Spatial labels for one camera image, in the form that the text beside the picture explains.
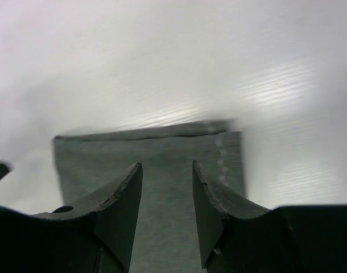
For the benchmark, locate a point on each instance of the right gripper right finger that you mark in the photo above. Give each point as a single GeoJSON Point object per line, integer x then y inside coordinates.
{"type": "Point", "coordinates": [217, 209]}

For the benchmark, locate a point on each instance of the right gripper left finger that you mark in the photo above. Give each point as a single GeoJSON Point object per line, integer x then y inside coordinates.
{"type": "Point", "coordinates": [96, 232]}

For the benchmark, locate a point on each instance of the grey cloth napkin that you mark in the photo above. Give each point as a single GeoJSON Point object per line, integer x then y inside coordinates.
{"type": "Point", "coordinates": [166, 234]}

